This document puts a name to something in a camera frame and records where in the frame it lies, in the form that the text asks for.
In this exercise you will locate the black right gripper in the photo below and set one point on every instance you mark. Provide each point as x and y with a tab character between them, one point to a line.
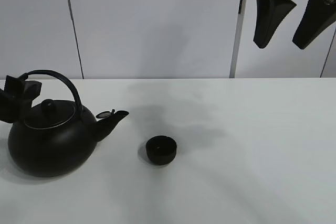
318	16

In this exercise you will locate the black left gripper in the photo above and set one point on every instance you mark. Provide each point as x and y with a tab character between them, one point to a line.
17	94

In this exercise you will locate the black teapot with handle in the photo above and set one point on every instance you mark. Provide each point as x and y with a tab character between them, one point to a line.
56	137

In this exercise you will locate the small black teacup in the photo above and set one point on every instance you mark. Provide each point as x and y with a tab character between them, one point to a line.
161	150

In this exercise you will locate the white partition post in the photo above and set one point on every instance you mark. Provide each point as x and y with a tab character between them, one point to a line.
237	38

